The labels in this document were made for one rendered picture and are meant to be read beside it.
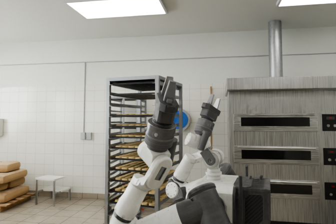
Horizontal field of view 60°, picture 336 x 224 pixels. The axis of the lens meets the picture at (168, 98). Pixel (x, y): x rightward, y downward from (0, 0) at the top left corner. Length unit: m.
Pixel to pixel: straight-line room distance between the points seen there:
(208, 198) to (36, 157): 5.48
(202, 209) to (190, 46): 4.54
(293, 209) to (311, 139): 0.95
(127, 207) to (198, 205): 0.22
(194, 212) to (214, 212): 0.06
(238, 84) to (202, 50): 1.55
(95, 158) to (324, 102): 3.91
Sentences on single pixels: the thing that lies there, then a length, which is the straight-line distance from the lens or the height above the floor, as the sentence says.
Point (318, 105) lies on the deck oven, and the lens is 4.34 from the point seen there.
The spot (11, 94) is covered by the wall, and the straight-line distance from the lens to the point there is 6.59.
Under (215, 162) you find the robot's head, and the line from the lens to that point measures 1.12.
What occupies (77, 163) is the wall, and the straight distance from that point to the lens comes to 5.85.
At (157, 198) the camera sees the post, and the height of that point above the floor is 0.86.
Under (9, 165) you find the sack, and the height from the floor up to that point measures 0.68.
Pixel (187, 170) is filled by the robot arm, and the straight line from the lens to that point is 1.50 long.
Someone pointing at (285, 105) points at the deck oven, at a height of 1.65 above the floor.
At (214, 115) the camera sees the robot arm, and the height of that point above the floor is 1.49.
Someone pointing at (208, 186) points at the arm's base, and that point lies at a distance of 0.96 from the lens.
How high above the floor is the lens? 1.47
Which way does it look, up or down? 4 degrees up
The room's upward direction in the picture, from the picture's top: straight up
